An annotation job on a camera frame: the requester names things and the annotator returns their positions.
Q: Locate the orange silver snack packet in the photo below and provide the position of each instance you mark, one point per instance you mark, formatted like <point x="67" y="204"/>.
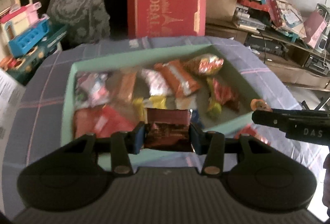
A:
<point x="179" y="80"/>

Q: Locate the pink picture books stack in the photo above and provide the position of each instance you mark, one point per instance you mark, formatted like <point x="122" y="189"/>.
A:
<point x="287" y="18"/>

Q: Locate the dark red chocolate packet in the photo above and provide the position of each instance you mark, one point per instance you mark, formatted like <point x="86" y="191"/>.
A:
<point x="168" y="130"/>

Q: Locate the person's right hand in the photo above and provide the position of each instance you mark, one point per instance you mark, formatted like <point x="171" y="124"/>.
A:
<point x="326" y="184"/>

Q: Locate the yellow green long packet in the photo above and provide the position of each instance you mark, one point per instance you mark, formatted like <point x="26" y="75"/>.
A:
<point x="214" y="108"/>

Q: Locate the yellow biscuit packet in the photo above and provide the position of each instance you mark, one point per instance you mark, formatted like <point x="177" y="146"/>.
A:
<point x="141" y="105"/>

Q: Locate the red patterned candy packet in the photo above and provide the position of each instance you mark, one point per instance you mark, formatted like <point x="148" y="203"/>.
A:
<point x="225" y="95"/>

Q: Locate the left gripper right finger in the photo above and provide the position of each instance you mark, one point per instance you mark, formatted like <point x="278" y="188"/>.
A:
<point x="211" y="144"/>

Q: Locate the toy kitchen playset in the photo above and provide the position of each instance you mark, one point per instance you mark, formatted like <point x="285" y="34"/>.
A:
<point x="27" y="38"/>

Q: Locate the orange peanut snack packet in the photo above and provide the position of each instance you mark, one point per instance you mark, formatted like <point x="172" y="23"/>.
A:
<point x="204" y="65"/>

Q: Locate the white instruction sheet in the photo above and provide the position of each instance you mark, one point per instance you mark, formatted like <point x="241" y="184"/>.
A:
<point x="11" y="94"/>

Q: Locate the grey patterned pillow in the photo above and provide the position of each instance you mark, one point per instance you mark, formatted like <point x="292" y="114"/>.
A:
<point x="87" y="20"/>

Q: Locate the purple grape candy bag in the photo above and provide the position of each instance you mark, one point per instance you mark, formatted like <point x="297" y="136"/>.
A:
<point x="90" y="90"/>

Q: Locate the red long snack packet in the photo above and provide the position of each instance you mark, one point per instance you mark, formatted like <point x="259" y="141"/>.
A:
<point x="101" y="121"/>

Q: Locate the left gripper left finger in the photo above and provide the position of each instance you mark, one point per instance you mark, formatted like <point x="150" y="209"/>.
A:
<point x="124" y="143"/>

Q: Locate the clear brown snack bag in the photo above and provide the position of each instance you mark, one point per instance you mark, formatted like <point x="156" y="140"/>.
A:
<point x="124" y="87"/>

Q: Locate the wooden tv shelf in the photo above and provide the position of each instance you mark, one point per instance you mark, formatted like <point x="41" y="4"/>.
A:
<point x="294" y="63"/>

